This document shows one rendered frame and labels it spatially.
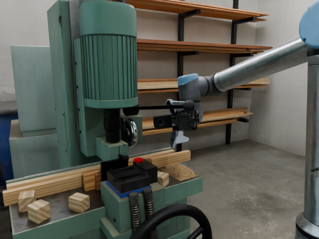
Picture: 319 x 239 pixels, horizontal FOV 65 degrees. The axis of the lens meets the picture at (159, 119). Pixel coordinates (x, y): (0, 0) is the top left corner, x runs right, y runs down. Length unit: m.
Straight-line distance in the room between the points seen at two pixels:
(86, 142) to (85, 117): 0.09
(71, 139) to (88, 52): 0.38
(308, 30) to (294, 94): 3.58
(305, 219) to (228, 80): 0.56
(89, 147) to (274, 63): 0.71
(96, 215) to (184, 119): 0.41
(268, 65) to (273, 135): 3.62
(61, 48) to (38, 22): 2.16
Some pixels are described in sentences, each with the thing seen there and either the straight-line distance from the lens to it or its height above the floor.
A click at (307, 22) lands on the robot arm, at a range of 0.72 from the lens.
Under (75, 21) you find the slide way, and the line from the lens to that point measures 1.01.
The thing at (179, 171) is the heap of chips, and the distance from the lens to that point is 0.93.
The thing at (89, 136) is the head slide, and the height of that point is 1.04.
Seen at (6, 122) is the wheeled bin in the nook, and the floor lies 0.82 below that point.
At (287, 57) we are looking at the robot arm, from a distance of 0.92.
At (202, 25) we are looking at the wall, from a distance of 4.00.
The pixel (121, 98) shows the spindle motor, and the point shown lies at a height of 1.19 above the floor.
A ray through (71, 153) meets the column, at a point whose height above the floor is 0.96.
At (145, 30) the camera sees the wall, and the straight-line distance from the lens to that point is 3.49.
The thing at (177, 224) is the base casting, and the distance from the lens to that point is 0.96.
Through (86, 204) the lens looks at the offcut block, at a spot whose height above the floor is 0.92.
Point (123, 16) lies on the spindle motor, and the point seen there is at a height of 1.43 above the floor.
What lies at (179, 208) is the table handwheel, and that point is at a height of 0.95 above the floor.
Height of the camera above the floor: 1.29
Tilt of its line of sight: 12 degrees down
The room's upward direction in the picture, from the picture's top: straight up
